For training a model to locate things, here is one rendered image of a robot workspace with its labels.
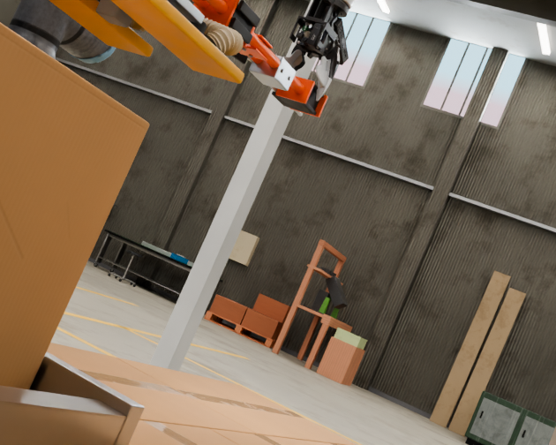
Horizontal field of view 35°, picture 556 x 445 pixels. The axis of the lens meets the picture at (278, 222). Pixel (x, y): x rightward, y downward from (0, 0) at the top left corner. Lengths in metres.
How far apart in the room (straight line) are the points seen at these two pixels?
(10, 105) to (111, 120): 0.17
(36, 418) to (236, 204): 3.82
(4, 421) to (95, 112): 0.39
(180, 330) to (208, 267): 0.37
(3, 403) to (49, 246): 0.25
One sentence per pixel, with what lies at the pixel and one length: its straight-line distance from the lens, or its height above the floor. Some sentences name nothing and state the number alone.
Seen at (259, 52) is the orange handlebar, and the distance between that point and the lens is 1.63.
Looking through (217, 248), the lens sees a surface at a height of 0.93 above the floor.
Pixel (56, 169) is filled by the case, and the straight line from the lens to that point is 1.08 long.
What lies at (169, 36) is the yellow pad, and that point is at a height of 1.09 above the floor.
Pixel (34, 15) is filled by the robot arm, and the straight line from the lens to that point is 2.03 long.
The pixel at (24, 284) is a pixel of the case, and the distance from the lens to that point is 1.11.
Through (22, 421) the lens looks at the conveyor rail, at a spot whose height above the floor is 0.58.
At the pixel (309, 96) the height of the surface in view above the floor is 1.21.
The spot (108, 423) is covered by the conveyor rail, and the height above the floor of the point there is 0.58.
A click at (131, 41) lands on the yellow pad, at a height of 1.09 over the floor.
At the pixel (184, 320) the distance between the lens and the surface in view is 4.74.
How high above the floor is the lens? 0.80
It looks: 5 degrees up
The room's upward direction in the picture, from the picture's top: 24 degrees clockwise
